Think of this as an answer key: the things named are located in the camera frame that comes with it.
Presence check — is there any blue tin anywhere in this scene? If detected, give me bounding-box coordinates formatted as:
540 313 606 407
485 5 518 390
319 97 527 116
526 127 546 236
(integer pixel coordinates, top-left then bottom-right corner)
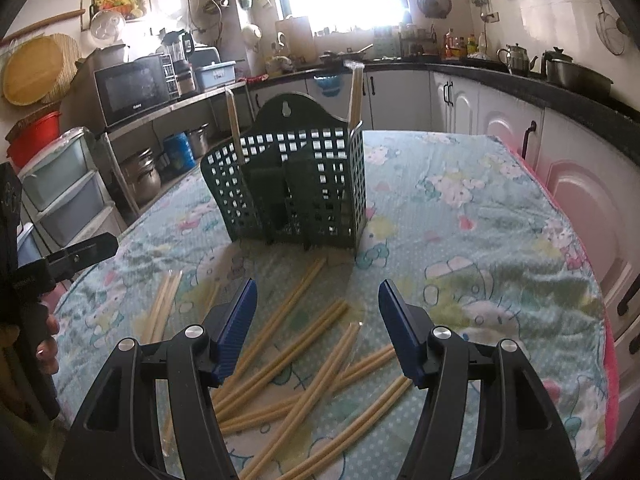
163 134 197 171

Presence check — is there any round bamboo tray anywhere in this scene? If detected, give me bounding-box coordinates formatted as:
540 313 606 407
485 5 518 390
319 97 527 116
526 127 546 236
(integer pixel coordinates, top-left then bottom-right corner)
2 35 63 106

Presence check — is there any black wok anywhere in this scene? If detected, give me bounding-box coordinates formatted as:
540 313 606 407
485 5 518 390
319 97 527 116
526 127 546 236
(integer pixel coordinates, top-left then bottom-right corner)
320 44 375 63

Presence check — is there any hanging wire strainer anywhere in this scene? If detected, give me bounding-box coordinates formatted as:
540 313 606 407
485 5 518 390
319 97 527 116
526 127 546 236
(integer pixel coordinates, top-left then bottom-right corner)
595 0 628 56

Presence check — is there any red plastic basin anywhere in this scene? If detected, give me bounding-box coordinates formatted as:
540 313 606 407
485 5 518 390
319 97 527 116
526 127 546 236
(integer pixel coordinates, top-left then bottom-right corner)
6 111 63 168

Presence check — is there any small steel pot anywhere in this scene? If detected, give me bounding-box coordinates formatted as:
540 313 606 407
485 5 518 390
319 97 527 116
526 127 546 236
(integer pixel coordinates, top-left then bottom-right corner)
187 124 211 158

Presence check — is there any wooden cutting board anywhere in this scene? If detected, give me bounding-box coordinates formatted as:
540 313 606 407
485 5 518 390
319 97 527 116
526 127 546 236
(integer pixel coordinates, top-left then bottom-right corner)
275 16 318 63

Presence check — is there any large steel pot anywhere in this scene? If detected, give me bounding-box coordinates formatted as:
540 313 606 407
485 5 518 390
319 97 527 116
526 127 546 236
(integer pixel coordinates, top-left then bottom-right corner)
120 147 162 201

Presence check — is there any blue hanging bag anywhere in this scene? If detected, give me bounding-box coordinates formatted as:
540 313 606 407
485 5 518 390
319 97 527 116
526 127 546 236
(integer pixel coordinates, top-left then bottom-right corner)
314 74 342 97

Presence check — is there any round wall fan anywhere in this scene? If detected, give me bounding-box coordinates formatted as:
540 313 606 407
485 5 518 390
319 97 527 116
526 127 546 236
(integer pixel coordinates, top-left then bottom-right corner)
417 0 453 20

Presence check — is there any black microwave oven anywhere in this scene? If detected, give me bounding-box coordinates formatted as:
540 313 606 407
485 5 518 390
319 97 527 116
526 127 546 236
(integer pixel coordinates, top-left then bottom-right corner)
94 53 173 128

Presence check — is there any wooden shelf rack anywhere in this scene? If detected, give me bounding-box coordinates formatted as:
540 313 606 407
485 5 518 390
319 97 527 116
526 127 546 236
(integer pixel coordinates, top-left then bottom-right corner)
60 80 251 216

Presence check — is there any person's left hand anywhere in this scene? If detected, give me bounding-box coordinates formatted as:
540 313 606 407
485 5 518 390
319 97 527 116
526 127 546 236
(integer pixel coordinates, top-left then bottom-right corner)
36 314 61 376

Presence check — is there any grey small appliance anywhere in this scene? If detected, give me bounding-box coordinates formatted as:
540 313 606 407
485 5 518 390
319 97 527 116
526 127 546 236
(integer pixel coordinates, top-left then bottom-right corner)
192 46 221 68

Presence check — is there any steel kettle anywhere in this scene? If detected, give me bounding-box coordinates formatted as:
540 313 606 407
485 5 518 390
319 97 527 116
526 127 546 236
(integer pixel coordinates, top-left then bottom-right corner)
497 42 538 76

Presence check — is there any person's left forearm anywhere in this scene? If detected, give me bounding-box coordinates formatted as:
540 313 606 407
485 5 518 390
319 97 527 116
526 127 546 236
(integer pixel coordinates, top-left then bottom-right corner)
0 325 38 461

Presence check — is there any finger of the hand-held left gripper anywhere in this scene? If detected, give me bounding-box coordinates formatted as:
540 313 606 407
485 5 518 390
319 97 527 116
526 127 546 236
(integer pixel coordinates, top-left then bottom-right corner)
44 232 120 282

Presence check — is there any bamboo chopstick pair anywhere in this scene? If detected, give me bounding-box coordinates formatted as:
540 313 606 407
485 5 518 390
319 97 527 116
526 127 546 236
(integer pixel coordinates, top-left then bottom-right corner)
226 87 246 166
346 60 365 131

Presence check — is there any pile of chopsticks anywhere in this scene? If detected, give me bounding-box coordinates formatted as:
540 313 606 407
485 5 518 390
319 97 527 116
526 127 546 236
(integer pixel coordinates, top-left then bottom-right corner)
140 255 416 480

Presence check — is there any black kitchen countertop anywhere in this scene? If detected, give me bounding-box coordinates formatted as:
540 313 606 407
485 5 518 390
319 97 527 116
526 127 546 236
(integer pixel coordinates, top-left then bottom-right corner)
245 55 640 126

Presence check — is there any black mesh utensil basket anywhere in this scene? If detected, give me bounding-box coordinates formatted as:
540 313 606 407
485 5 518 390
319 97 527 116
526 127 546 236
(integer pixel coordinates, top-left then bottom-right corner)
200 92 368 256

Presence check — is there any steel basin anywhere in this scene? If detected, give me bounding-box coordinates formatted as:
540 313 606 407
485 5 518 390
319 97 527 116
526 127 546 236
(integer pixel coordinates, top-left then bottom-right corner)
546 57 615 101

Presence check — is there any blender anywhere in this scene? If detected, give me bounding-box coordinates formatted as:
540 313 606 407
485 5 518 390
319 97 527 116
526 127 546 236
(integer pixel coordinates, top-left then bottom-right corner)
160 30 196 98

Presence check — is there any woven round mat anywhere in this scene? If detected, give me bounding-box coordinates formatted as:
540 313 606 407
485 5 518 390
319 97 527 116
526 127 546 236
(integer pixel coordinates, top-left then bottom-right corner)
50 32 83 106

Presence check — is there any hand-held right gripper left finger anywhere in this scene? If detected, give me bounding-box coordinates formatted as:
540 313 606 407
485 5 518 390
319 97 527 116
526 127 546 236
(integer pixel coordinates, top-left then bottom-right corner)
54 277 258 480

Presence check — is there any wooden rolling pin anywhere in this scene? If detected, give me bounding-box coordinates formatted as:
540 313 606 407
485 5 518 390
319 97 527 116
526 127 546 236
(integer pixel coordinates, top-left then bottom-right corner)
0 8 87 46

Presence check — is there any dish rack with jars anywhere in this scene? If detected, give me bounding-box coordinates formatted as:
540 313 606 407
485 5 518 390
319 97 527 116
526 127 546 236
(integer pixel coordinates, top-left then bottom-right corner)
372 22 441 56

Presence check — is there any plastic drawer unit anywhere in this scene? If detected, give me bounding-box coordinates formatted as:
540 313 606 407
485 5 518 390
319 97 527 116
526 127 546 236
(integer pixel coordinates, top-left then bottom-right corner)
17 127 126 261

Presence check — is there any fruit wall poster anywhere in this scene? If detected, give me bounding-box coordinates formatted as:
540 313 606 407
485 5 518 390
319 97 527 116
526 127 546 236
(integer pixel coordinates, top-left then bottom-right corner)
80 0 151 31

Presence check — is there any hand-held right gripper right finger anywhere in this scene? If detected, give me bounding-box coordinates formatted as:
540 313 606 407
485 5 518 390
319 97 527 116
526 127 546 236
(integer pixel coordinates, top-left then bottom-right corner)
377 279 568 480

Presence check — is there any printed blanket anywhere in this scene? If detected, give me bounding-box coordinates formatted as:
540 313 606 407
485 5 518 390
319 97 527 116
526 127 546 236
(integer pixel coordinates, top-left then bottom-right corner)
52 130 616 480

